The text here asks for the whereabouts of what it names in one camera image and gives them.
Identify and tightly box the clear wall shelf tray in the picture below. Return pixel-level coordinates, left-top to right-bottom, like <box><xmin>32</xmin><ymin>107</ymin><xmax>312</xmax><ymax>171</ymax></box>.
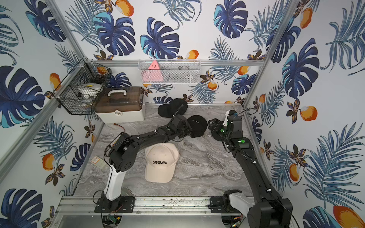
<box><xmin>138</xmin><ymin>59</ymin><xmax>201</xmax><ymax>84</ymax></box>

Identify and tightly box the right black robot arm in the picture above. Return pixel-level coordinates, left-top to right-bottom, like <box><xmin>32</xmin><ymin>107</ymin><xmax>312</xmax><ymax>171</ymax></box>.
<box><xmin>208</xmin><ymin>110</ymin><xmax>293</xmax><ymax>228</ymax></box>

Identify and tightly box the black wire basket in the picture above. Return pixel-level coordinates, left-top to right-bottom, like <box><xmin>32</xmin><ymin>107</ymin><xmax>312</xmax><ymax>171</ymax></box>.
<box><xmin>52</xmin><ymin>59</ymin><xmax>112</xmax><ymax>115</ymax></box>

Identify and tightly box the pink triangle card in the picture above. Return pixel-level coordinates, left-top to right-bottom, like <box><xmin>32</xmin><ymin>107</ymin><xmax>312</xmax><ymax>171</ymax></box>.
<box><xmin>142</xmin><ymin>60</ymin><xmax>163</xmax><ymax>83</ymax></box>

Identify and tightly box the black cap at back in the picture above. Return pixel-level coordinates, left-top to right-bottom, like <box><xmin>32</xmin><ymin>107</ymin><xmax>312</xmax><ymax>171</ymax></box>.
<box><xmin>158</xmin><ymin>98</ymin><xmax>188</xmax><ymax>118</ymax></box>

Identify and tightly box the white box brown lid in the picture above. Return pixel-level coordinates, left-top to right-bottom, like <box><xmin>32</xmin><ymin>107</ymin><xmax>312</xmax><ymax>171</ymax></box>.
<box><xmin>94</xmin><ymin>86</ymin><xmax>145</xmax><ymax>124</ymax></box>

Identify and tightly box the beige cap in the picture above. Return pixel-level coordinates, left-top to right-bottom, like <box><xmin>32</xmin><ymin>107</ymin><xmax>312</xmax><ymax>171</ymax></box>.
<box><xmin>144</xmin><ymin>143</ymin><xmax>180</xmax><ymax>183</ymax></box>

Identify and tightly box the small beige battery pack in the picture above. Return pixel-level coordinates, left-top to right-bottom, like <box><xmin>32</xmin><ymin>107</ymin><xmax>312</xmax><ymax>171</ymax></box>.
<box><xmin>90</xmin><ymin>156</ymin><xmax>107</xmax><ymax>169</ymax></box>

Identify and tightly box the black cap with label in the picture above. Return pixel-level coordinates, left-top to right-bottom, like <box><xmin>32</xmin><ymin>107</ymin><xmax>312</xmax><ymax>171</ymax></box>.
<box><xmin>187</xmin><ymin>115</ymin><xmax>208</xmax><ymax>138</ymax></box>

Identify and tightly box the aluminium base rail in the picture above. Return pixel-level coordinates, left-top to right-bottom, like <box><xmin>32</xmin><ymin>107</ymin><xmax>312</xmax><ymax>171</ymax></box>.
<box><xmin>55</xmin><ymin>196</ymin><xmax>240</xmax><ymax>216</ymax></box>

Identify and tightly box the white bowl in basket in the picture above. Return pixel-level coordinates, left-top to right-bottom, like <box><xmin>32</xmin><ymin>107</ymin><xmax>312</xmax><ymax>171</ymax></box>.
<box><xmin>77</xmin><ymin>83</ymin><xmax>102</xmax><ymax>99</ymax></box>

